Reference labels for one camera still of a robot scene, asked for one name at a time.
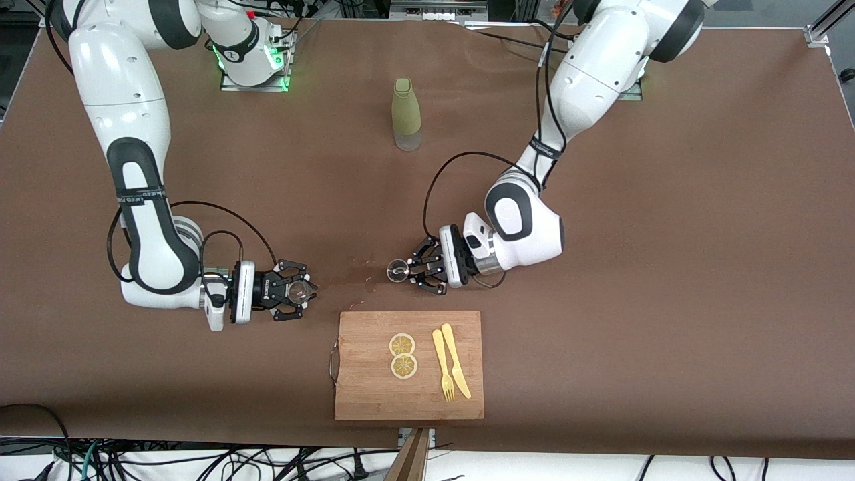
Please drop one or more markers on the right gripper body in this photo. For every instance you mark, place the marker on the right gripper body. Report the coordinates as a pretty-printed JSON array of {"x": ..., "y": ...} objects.
[{"x": 262, "y": 292}]

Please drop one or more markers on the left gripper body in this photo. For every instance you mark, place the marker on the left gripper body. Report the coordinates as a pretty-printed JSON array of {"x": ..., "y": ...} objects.
[{"x": 435, "y": 265}]

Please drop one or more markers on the brown table cover sheet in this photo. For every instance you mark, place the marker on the brown table cover sheet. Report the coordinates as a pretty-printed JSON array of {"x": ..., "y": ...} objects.
[{"x": 668, "y": 300}]

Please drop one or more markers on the yellow plastic knife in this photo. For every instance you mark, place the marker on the yellow plastic knife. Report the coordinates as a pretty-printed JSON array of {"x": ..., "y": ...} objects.
[{"x": 454, "y": 361}]

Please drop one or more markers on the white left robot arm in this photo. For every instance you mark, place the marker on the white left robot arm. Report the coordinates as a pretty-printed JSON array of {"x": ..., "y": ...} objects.
[{"x": 601, "y": 60}]

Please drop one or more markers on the lemon slice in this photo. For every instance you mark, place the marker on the lemon slice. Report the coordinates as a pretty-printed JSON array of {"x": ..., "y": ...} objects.
[
  {"x": 404, "y": 367},
  {"x": 402, "y": 345}
]

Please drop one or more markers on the white power strip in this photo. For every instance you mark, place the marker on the white power strip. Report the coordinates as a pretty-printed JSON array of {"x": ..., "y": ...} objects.
[{"x": 437, "y": 12}]

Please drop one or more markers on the yellow plastic fork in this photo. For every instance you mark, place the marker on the yellow plastic fork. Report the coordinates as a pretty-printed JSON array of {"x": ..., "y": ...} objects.
[{"x": 441, "y": 361}]

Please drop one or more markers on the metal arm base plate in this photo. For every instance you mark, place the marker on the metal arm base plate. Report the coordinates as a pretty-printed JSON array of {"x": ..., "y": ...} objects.
[
  {"x": 254, "y": 87},
  {"x": 633, "y": 90}
]

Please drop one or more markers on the aluminium frame profile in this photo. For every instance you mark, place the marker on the aluminium frame profile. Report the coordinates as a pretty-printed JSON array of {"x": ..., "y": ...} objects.
[{"x": 825, "y": 23}]

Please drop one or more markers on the steel double jigger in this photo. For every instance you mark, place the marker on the steel double jigger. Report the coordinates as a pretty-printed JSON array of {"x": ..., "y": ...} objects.
[{"x": 399, "y": 270}]

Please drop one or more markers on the wooden beam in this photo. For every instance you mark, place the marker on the wooden beam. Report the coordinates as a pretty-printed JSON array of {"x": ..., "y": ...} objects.
[{"x": 411, "y": 461}]

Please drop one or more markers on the wooden cutting board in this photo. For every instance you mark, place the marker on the wooden cutting board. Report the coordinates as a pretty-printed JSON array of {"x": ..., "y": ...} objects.
[{"x": 374, "y": 387}]

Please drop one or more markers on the clear glass beaker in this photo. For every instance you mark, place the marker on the clear glass beaker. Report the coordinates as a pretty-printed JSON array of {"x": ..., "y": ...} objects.
[{"x": 300, "y": 289}]

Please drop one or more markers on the green sleeved glass bottle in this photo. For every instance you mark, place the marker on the green sleeved glass bottle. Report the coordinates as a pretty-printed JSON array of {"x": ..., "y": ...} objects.
[{"x": 406, "y": 107}]

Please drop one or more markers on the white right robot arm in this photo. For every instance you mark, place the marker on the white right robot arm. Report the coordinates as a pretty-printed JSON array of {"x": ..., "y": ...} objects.
[{"x": 120, "y": 87}]

